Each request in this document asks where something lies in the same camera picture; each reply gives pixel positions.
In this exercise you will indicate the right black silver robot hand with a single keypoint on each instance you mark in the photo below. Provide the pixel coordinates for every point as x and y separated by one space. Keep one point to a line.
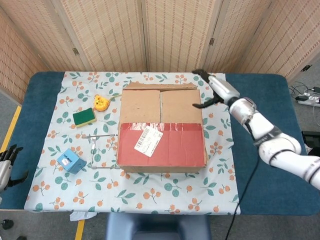
223 90

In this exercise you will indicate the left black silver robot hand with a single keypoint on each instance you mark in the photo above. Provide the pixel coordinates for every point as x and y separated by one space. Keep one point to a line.
4 170

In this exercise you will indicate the cardboard box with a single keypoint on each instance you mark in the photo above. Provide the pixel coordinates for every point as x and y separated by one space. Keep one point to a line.
162 150

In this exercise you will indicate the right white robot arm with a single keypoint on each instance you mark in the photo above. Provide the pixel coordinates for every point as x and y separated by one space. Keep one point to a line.
282 150

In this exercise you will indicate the small blue carton box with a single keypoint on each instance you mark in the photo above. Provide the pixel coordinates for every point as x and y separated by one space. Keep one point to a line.
71 161

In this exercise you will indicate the brass screen hinge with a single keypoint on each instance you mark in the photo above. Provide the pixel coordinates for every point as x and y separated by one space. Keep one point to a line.
212 41
76 51

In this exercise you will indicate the bamboo folding screen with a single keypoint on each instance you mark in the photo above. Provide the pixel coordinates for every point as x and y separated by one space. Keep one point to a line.
175 32

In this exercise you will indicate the white power strip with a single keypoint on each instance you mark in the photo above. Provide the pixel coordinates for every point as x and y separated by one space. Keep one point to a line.
308 99

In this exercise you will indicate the white paper scrap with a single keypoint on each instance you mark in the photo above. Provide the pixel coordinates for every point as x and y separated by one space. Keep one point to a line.
80 216

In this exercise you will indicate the green yellow sponge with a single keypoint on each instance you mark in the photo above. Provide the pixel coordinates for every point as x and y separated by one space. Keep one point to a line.
83 117

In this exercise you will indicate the black equipment case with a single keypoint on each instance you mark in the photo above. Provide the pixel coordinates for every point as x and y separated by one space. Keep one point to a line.
311 140

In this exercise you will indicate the blue velvet table cover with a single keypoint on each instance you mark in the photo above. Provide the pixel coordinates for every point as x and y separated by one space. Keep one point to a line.
275 195

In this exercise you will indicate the yellow cat-shaped tape measure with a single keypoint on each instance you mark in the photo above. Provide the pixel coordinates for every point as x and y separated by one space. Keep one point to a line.
101 103

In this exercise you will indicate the floral print tablecloth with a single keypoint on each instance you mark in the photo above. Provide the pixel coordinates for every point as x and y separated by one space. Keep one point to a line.
150 195

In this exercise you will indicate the black screen bracket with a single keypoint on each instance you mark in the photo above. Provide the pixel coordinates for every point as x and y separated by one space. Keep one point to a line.
306 67

